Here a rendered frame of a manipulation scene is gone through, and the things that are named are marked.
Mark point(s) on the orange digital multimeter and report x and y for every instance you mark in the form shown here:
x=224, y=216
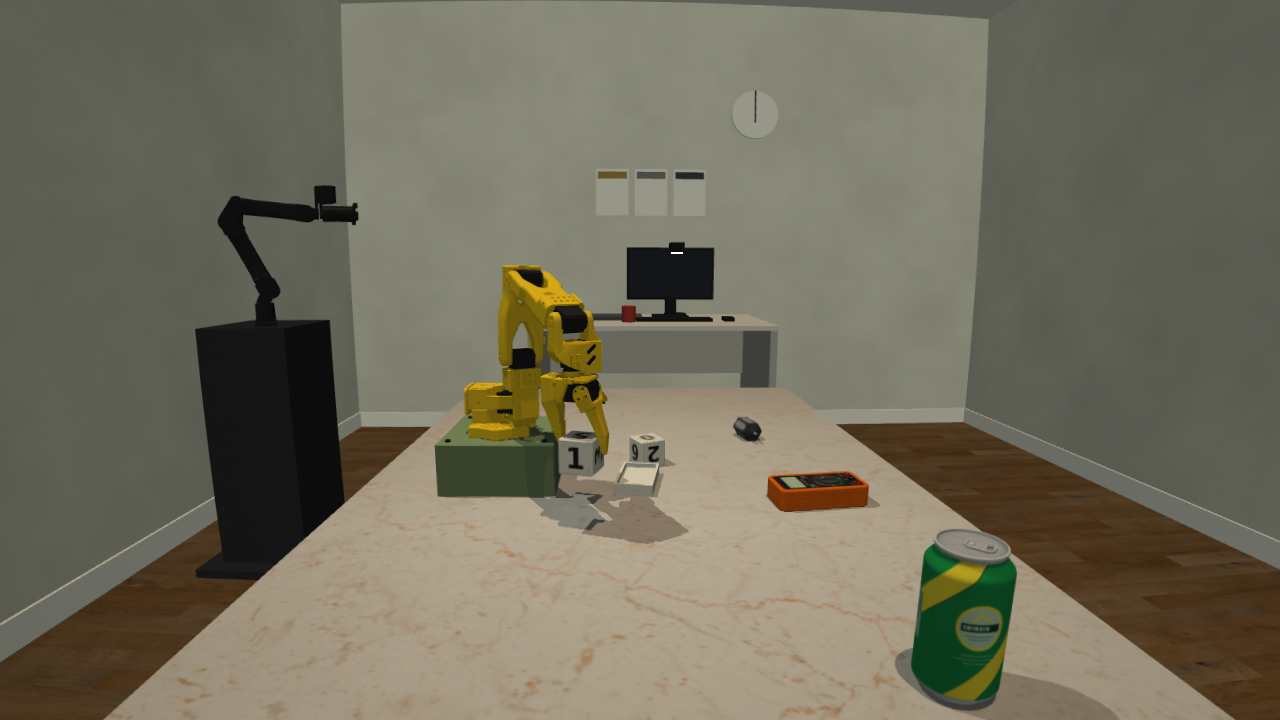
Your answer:
x=815, y=491

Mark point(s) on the green drink can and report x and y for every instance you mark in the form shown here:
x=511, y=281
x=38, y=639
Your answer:
x=964, y=610

